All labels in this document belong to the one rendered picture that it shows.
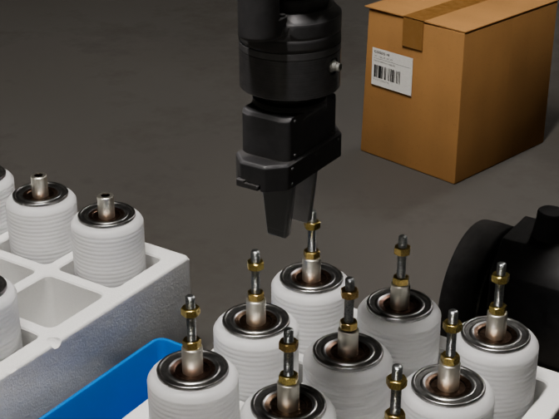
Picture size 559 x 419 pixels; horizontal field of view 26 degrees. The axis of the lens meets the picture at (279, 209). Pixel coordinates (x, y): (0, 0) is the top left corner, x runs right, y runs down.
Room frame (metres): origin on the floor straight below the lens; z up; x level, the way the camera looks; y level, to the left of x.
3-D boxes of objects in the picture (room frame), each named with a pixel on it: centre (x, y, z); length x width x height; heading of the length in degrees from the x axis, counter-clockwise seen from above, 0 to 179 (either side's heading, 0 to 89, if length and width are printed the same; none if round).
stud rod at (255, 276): (1.16, 0.03, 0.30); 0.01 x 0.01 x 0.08
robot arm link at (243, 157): (1.00, -0.01, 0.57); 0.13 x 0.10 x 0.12; 147
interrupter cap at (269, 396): (1.00, -0.01, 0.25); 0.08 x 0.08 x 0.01
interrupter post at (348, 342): (1.10, -0.07, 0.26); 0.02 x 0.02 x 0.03
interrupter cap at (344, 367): (1.10, -0.07, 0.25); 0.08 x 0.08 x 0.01
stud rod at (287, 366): (1.00, -0.01, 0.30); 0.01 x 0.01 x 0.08
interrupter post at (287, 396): (1.00, -0.01, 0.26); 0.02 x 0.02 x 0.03
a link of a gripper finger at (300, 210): (1.02, -0.02, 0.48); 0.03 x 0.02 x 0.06; 57
